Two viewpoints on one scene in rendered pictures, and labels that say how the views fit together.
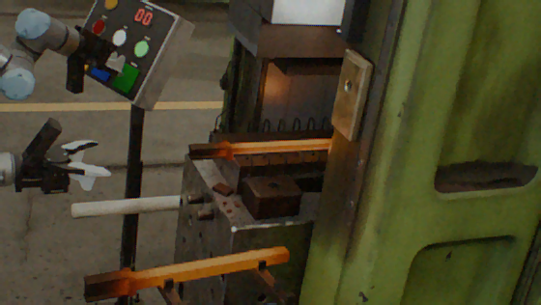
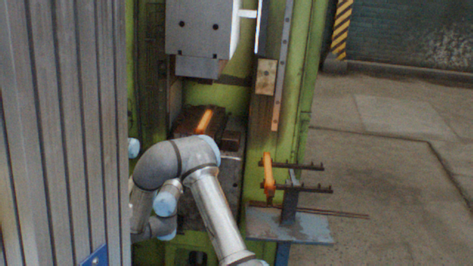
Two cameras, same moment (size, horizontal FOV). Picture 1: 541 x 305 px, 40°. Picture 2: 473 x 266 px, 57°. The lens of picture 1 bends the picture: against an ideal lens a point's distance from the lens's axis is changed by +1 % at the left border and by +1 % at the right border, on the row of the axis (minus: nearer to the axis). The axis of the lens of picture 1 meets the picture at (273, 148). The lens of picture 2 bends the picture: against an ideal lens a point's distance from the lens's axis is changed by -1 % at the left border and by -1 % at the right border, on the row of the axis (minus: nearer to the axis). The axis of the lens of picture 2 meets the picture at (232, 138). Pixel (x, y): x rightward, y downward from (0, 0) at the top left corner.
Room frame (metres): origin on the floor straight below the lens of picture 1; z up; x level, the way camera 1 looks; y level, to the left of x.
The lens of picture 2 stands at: (0.48, 1.68, 1.83)
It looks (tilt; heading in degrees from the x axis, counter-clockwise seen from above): 23 degrees down; 302
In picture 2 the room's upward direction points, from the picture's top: 5 degrees clockwise
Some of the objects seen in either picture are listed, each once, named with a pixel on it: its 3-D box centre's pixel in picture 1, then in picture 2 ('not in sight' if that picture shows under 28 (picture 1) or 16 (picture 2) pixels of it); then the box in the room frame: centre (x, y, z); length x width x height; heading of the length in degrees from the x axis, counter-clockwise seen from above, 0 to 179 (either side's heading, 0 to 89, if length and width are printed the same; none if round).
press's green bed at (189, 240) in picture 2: not in sight; (205, 236); (1.73, -0.10, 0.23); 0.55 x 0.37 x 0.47; 117
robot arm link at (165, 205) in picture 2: not in sight; (166, 201); (1.39, 0.65, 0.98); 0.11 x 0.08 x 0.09; 117
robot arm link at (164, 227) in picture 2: not in sight; (162, 224); (1.39, 0.66, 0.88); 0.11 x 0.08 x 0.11; 66
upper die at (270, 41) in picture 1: (323, 24); (205, 57); (1.78, -0.07, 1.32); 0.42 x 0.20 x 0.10; 117
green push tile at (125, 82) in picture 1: (127, 78); not in sight; (1.98, 0.45, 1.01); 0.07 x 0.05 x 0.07; 52
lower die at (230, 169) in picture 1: (298, 154); (201, 123); (1.78, -0.07, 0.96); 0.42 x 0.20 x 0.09; 117
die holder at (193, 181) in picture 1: (295, 249); (209, 168); (1.73, -0.10, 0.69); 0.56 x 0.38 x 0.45; 117
